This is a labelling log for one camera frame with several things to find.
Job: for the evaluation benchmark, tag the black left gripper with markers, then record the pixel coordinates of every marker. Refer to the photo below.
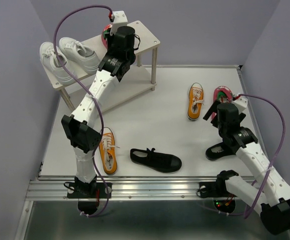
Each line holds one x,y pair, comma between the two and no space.
109,50

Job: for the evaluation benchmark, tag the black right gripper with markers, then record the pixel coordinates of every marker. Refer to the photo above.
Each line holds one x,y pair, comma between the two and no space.
213,108

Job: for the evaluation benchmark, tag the colourful pink slipper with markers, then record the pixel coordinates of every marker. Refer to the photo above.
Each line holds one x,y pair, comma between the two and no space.
224,95
106,37

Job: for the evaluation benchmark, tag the white sneaker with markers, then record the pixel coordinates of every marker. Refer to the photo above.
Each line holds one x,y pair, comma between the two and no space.
50,61
81,54

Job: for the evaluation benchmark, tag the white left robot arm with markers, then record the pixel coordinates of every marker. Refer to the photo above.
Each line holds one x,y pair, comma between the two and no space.
79,125

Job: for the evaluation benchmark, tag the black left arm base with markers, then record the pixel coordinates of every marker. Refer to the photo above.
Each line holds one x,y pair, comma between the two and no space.
92,198

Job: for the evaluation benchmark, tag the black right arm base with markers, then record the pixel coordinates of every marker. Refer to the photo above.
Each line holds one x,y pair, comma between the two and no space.
225,201

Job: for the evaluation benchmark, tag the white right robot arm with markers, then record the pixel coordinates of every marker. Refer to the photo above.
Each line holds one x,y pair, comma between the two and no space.
272,200

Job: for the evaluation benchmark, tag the orange sneaker near shelf side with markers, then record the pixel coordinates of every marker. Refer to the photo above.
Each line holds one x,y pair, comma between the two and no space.
195,101

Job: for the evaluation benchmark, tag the white wooden shoe shelf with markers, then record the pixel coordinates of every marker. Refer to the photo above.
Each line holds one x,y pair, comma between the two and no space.
135,82

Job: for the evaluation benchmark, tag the black sneaker right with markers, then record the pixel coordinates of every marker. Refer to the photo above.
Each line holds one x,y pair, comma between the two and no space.
220,150

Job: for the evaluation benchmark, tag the black sneaker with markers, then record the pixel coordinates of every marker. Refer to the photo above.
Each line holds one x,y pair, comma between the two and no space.
220,150
161,162

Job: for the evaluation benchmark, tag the black sneaker centre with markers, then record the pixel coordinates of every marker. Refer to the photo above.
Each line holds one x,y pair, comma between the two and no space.
161,162

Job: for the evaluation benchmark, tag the orange sneaker front left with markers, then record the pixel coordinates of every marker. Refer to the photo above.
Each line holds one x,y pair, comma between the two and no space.
107,149

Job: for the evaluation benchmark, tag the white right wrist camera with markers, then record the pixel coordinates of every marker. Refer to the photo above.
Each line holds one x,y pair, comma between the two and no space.
240,102

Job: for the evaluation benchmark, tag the aluminium mounting rail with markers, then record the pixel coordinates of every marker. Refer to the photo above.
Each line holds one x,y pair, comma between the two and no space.
125,189

